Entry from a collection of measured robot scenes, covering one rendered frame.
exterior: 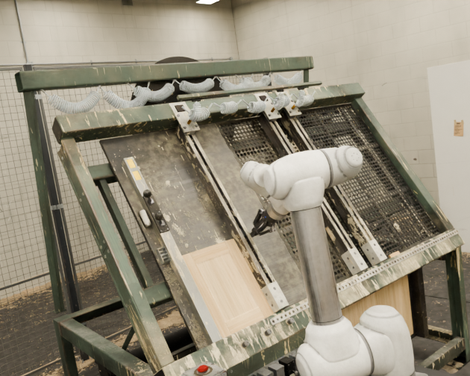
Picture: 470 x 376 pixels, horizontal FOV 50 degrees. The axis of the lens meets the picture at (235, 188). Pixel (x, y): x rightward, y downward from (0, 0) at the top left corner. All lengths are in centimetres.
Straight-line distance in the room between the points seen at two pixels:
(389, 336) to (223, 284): 86
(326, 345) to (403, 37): 633
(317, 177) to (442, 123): 439
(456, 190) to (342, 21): 341
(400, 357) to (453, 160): 430
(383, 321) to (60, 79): 203
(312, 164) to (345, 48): 657
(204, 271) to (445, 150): 408
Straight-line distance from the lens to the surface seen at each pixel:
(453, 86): 584
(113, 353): 257
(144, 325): 207
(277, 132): 296
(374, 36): 785
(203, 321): 218
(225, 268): 235
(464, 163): 587
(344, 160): 160
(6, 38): 721
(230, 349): 218
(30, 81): 284
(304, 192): 156
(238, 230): 241
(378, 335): 174
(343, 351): 167
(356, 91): 368
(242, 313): 230
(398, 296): 342
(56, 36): 749
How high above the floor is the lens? 179
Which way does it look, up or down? 8 degrees down
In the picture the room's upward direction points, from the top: 8 degrees counter-clockwise
